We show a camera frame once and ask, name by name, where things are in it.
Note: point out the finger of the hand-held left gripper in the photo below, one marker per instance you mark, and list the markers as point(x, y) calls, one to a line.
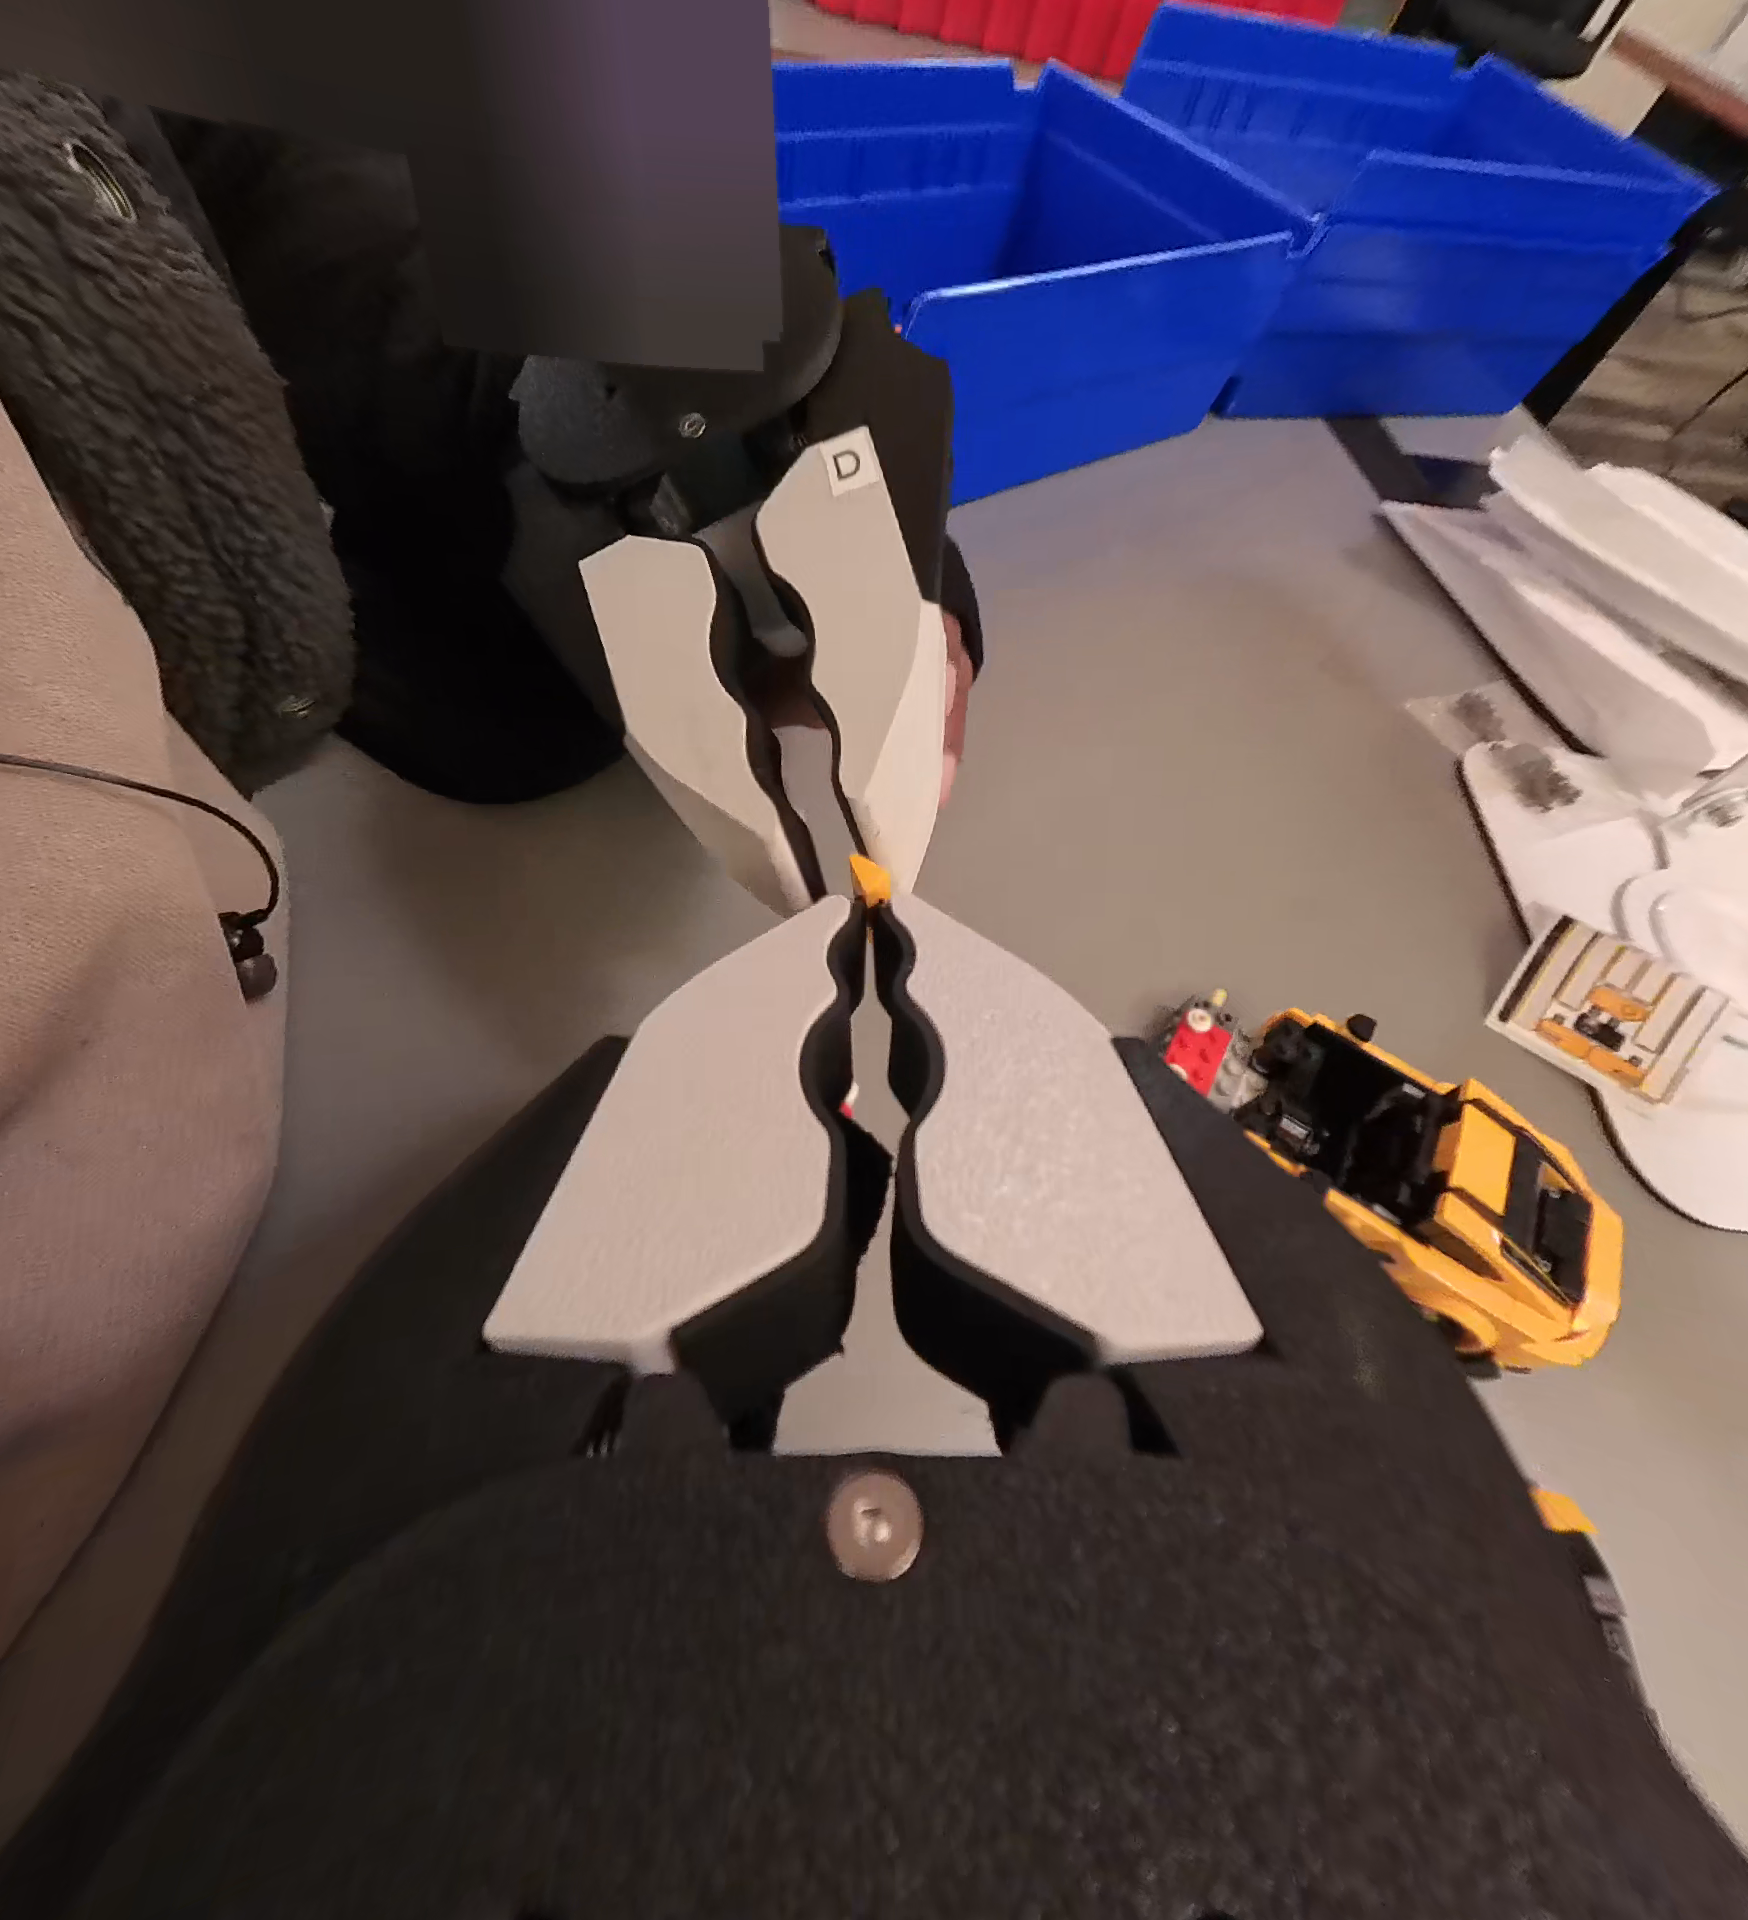
point(875, 601)
point(665, 676)

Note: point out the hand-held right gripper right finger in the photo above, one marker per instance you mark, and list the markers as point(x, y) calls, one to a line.
point(1084, 1199)

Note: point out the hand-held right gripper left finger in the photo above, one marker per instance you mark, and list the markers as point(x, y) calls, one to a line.
point(665, 1199)

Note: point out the orange and red lego assembly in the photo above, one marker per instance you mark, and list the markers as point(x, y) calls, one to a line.
point(871, 883)

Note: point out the orange lego frame piece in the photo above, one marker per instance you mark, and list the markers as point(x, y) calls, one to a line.
point(1559, 1508)

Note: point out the yellow lego car model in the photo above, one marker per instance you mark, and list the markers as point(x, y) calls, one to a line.
point(1490, 1199)

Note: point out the lego sticker sheet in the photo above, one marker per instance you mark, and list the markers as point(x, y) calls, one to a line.
point(1610, 1013)

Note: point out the person's left hand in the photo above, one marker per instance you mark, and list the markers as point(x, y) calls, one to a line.
point(953, 719)

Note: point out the red plastic bin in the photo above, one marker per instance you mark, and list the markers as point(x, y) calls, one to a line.
point(993, 18)

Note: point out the person's beige sweater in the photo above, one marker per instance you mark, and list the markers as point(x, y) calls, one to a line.
point(66, 1199)

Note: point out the clear bag of black parts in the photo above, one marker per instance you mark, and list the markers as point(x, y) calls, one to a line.
point(1506, 751)

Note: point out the white book stand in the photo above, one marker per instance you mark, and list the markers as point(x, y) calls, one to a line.
point(1714, 930)

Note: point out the white paper bag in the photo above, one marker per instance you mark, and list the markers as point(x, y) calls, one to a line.
point(1563, 645)
point(1670, 555)

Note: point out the black office chair back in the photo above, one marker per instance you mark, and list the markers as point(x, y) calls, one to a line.
point(1536, 30)

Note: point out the wooden office desk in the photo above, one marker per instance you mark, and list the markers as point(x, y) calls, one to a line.
point(1714, 97)

